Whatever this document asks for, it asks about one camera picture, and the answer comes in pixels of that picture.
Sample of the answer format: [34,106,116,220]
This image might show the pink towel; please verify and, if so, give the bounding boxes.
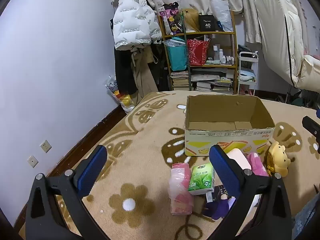
[168,162,195,216]

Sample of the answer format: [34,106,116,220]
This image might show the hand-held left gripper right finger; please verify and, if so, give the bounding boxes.
[207,144,293,240]

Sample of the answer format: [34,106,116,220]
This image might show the yellow plush toy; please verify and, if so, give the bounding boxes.
[265,141,290,178]

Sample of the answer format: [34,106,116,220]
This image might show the clear plastic bag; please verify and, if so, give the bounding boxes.
[164,36,187,48]

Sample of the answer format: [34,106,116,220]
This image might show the black box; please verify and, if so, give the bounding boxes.
[199,14,218,32]

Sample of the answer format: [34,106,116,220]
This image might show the black booklet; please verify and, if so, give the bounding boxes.
[206,184,234,203]

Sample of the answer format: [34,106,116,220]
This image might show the cardboard box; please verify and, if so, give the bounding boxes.
[184,95,275,157]

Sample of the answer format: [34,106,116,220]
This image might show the row of toiletry bottles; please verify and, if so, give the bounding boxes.
[212,44,235,65]

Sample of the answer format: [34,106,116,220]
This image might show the white trolley cart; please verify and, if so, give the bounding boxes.
[237,51,259,96]

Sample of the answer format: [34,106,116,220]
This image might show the dark hanging clothes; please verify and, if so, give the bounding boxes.
[149,41,171,92]

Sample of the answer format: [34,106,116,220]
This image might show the teal bag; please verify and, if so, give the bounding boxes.
[166,40,189,72]

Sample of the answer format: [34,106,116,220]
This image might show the black hanging coat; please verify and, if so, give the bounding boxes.
[114,46,138,96]

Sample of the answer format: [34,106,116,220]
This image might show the white plastic bag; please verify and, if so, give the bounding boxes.
[211,0,234,32]

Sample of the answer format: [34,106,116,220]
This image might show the messy pile of books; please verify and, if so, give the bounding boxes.
[191,67,234,94]

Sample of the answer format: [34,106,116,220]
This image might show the purple white-haired plush doll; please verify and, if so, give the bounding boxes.
[202,194,236,221]

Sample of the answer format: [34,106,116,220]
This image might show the pale pink flat pad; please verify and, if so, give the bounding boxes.
[228,148,252,172]

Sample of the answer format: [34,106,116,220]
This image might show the blond wig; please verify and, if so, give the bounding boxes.
[182,8,202,32]

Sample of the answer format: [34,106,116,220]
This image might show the pink fleece cloth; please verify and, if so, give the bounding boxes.
[246,152,269,177]

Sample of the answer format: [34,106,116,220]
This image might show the cream long down coat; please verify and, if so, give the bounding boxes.
[254,0,307,88]

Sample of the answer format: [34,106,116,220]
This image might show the blue grey cloth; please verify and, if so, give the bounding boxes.
[291,200,320,240]

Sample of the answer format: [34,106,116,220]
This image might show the plastic bag with toys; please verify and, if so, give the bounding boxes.
[105,75,137,113]

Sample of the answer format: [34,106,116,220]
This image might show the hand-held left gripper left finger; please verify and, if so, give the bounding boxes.
[25,144,118,240]

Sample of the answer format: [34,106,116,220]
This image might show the green tissue pack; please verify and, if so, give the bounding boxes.
[187,162,215,196]

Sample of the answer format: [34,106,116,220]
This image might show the purple printed bag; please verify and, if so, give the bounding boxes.
[159,2,186,36]

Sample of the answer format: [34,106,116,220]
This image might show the cream quilted bedding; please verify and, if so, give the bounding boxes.
[299,54,320,93]

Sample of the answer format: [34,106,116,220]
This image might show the white printed puffer jacket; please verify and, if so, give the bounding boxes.
[111,0,163,50]

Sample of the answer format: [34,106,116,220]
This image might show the red patterned bag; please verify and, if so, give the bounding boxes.
[187,39,211,65]

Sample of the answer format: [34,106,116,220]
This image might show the wooden bookshelf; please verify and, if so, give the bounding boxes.
[157,9,238,95]

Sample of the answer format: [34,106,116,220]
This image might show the neat stack of books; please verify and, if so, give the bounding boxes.
[171,71,190,90]

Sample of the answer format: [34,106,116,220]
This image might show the beige trench coat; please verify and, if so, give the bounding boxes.
[130,46,160,105]

